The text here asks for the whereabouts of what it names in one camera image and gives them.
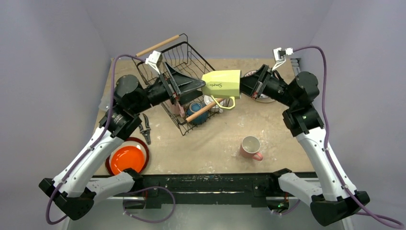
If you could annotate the yellow-green mug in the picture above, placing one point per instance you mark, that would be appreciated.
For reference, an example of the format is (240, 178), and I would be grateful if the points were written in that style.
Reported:
(222, 84)

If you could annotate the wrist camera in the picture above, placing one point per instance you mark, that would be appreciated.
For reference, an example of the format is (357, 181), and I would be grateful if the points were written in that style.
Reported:
(280, 56)
(153, 61)

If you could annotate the dusty pink mug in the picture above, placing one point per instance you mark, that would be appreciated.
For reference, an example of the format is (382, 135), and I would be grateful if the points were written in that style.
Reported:
(250, 147)

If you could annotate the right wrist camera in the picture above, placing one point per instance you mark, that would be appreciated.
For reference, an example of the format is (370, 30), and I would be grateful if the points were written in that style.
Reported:
(280, 56)

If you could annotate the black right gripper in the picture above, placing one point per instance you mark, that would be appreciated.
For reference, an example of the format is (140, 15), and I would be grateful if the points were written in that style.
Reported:
(259, 84)

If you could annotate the light pink mug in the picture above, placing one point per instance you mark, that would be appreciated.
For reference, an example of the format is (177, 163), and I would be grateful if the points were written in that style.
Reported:
(176, 109)

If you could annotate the orange plate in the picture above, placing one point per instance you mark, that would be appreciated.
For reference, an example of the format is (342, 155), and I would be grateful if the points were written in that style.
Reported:
(125, 158)

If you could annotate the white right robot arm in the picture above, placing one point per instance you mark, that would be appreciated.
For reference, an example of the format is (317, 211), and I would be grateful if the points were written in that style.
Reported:
(337, 197)

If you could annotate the black pliers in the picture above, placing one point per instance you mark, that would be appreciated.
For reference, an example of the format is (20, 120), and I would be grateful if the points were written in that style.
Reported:
(145, 129)

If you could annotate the dark red clear plate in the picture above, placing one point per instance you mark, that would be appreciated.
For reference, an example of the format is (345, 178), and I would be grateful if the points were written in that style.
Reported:
(132, 141)

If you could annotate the clear plastic screw box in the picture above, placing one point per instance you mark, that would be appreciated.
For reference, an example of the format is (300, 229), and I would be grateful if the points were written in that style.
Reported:
(104, 105)

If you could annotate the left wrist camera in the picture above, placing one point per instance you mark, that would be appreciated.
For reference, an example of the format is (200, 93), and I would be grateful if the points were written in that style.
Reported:
(153, 61)

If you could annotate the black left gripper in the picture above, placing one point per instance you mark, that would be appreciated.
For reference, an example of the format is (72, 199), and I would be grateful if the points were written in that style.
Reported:
(181, 83)

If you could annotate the green rimmed white plate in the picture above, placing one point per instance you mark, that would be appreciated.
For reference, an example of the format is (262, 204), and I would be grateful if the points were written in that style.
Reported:
(263, 98)

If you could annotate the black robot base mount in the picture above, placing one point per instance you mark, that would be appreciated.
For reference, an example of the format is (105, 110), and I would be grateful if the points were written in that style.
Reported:
(254, 189)

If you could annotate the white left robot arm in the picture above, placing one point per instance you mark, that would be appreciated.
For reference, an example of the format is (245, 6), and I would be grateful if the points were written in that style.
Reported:
(73, 191)

